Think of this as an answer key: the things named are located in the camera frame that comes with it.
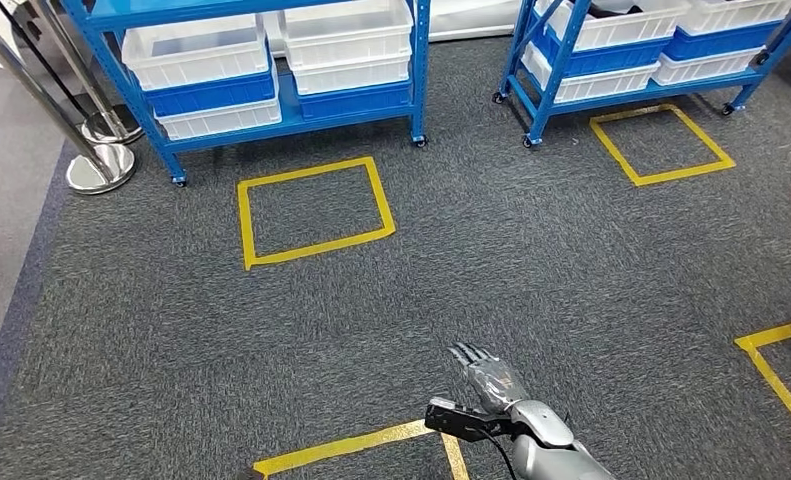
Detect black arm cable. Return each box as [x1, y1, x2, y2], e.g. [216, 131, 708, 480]
[477, 430, 519, 480]

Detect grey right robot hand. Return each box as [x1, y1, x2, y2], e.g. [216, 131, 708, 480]
[447, 342, 531, 415]

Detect yellow floor tape square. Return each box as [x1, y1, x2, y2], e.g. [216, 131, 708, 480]
[588, 103, 737, 188]
[237, 156, 398, 272]

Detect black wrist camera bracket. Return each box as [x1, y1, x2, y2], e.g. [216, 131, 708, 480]
[424, 397, 522, 444]

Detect black parts in bin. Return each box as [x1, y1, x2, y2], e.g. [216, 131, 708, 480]
[587, 0, 641, 19]

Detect blue metal shelf rack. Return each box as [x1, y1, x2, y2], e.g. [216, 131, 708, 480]
[492, 0, 791, 148]
[60, 0, 433, 188]

